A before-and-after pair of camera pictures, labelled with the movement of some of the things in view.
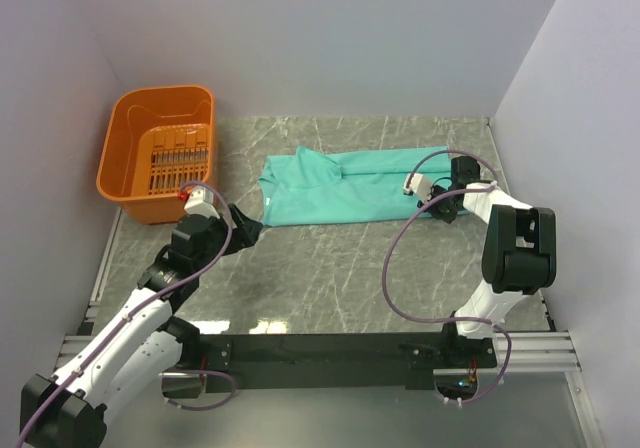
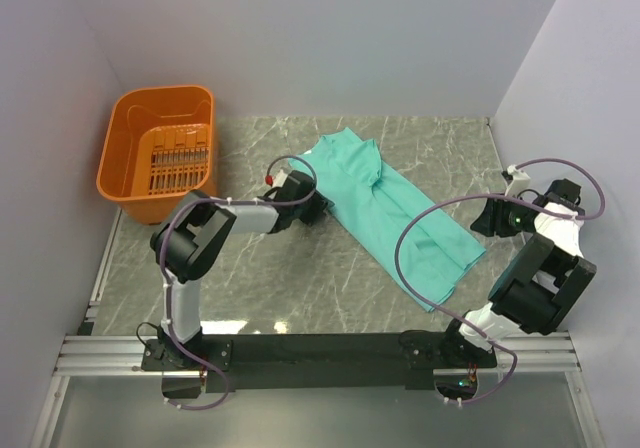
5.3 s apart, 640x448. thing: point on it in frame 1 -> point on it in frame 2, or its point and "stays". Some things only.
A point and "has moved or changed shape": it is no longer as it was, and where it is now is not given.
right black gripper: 449,218 -> 491,219
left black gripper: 245,234 -> 319,205
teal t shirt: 303,186 has moved or changed shape
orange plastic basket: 157,141 stays
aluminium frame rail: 522,351 stays
